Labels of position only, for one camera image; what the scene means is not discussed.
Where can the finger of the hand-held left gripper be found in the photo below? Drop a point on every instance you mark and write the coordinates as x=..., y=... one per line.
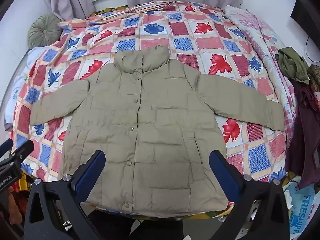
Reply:
x=21, y=150
x=7, y=145

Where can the blue printed plastic bag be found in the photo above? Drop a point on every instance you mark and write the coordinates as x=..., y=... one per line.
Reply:
x=303, y=205

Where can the brown patterned garment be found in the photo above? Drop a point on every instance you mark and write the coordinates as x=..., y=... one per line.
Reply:
x=314, y=78

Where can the leaf patchwork bed sheet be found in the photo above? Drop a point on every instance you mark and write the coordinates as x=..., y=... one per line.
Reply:
x=200, y=45

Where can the pink floral folded quilt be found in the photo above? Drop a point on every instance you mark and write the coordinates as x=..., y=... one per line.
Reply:
x=252, y=25

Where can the dark maroon garment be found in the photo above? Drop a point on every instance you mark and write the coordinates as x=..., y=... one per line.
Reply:
x=303, y=135

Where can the black furniture panel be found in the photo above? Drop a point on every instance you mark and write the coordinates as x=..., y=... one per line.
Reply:
x=306, y=17

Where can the beige puffer jacket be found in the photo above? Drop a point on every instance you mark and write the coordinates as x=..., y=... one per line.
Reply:
x=155, y=130

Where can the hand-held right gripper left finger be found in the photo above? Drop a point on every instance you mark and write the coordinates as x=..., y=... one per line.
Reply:
x=96, y=163

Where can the olive green cloth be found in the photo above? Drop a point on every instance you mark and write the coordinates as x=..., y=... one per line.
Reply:
x=295, y=66

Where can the round green pleated cushion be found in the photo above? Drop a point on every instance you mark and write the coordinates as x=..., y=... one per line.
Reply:
x=43, y=31

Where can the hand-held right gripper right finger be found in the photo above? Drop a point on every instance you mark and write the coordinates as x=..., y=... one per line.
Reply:
x=217, y=163

